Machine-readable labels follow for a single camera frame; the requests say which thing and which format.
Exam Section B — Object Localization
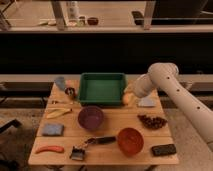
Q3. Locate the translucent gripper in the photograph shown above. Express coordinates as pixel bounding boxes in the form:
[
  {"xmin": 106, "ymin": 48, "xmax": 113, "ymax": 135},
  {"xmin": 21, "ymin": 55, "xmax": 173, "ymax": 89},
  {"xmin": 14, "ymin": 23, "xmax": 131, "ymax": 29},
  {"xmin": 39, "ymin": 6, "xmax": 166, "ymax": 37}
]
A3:
[{"xmin": 123, "ymin": 84, "xmax": 137, "ymax": 106}]

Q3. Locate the yellow apple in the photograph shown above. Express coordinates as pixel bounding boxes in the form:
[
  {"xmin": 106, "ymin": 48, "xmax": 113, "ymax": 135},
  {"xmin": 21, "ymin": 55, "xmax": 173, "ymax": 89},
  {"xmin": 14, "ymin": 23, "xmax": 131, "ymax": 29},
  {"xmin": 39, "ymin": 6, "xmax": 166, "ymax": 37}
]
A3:
[{"xmin": 122, "ymin": 93, "xmax": 132, "ymax": 105}]

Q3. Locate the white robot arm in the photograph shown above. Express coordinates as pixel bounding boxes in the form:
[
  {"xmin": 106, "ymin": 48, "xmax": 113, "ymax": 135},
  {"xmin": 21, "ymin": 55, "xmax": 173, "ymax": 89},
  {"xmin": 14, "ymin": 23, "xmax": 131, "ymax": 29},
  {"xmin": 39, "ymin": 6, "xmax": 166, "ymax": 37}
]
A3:
[{"xmin": 124, "ymin": 63, "xmax": 213, "ymax": 152}]

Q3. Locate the light blue cup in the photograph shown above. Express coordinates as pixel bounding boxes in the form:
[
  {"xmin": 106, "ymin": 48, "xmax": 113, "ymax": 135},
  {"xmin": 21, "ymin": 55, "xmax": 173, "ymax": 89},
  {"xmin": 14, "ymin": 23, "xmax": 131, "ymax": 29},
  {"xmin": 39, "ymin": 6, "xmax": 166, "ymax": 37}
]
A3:
[{"xmin": 54, "ymin": 76, "xmax": 66, "ymax": 91}]

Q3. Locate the grey square cloth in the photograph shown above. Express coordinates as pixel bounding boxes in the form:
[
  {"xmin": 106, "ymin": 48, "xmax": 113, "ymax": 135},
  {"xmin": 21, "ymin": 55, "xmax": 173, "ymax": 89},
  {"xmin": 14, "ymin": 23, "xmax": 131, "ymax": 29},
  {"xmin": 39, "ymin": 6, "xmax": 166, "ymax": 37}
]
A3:
[{"xmin": 138, "ymin": 97, "xmax": 155, "ymax": 107}]

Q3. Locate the bunch of dark grapes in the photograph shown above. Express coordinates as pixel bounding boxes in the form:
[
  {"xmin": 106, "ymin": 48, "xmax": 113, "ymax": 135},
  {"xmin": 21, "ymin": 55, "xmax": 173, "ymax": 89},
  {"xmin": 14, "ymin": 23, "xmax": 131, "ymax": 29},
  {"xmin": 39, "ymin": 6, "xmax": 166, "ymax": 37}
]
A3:
[{"xmin": 138, "ymin": 115, "xmax": 167, "ymax": 130}]

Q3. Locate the green plastic tray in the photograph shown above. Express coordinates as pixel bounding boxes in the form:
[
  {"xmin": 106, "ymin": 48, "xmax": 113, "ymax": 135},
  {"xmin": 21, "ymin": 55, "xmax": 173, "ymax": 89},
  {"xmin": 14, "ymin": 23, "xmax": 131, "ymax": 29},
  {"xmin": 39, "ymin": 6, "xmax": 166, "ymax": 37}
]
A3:
[{"xmin": 78, "ymin": 73, "xmax": 127, "ymax": 106}]

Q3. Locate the red-orange bowl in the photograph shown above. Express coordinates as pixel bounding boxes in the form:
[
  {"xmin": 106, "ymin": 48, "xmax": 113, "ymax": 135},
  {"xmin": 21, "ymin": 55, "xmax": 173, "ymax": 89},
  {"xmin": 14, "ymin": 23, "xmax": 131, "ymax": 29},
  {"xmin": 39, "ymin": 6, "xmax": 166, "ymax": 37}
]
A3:
[{"xmin": 117, "ymin": 128, "xmax": 144, "ymax": 157}]

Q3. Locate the purple bowl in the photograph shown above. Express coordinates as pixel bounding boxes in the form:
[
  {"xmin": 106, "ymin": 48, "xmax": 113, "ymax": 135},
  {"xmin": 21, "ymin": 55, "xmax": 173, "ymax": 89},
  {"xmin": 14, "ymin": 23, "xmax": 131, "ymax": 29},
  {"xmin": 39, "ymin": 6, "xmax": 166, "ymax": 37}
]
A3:
[{"xmin": 78, "ymin": 106, "xmax": 104, "ymax": 131}]

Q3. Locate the dark metal can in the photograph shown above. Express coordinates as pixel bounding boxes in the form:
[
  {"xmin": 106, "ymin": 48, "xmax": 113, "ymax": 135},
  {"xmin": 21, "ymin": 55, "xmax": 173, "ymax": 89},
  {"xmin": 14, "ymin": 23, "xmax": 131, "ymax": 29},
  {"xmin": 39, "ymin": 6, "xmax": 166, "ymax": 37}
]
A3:
[{"xmin": 65, "ymin": 87, "xmax": 76, "ymax": 99}]

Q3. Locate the black smartphone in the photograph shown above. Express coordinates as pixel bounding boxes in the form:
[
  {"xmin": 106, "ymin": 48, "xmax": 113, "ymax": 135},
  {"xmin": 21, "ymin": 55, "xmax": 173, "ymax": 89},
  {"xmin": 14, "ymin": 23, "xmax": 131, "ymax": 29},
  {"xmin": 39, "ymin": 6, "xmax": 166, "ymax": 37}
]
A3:
[{"xmin": 151, "ymin": 144, "xmax": 176, "ymax": 156}]

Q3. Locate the yellow banana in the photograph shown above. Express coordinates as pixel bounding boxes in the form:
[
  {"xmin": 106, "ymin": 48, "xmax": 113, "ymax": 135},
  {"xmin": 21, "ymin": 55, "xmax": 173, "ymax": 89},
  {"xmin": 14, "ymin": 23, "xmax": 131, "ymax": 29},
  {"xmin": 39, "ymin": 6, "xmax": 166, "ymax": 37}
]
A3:
[{"xmin": 46, "ymin": 109, "xmax": 71, "ymax": 119}]

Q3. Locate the dark red bowl on shelf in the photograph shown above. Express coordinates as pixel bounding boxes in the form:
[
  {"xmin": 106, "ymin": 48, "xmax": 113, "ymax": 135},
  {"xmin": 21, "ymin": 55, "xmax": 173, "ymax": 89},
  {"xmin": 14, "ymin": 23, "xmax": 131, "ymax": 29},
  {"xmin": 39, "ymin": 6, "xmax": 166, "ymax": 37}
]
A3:
[{"xmin": 87, "ymin": 17, "xmax": 99, "ymax": 25}]

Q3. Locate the small jar on shelf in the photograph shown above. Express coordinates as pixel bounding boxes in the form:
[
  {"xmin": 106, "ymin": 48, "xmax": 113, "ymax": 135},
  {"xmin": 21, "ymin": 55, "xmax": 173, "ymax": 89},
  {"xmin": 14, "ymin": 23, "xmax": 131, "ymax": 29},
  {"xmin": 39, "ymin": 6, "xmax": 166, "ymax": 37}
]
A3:
[{"xmin": 79, "ymin": 16, "xmax": 86, "ymax": 26}]

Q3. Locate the blue sponge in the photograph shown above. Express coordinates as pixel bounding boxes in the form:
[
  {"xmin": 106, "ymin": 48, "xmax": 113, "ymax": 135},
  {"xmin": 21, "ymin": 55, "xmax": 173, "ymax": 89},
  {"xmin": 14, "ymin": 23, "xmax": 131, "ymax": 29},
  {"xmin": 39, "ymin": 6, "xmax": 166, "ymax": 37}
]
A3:
[{"xmin": 42, "ymin": 124, "xmax": 64, "ymax": 136}]

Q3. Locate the white bottle on shelf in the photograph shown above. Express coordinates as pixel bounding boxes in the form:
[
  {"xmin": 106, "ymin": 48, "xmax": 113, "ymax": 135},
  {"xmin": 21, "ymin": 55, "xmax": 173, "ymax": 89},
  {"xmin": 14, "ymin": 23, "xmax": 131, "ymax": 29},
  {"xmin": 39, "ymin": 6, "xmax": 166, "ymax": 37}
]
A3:
[{"xmin": 66, "ymin": 1, "xmax": 79, "ymax": 26}]

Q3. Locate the orange carrot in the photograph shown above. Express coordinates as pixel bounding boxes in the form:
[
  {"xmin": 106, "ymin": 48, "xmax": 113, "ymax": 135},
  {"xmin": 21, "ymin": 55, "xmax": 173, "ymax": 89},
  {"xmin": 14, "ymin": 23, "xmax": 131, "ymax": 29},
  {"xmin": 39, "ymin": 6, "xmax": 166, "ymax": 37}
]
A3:
[{"xmin": 35, "ymin": 145, "xmax": 64, "ymax": 154}]

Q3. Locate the black-handled scraper tool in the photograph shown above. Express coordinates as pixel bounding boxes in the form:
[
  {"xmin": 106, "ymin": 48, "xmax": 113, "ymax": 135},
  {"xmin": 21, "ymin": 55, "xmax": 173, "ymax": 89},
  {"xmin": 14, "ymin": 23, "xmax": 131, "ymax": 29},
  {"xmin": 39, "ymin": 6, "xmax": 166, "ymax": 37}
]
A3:
[{"xmin": 70, "ymin": 136, "xmax": 116, "ymax": 161}]

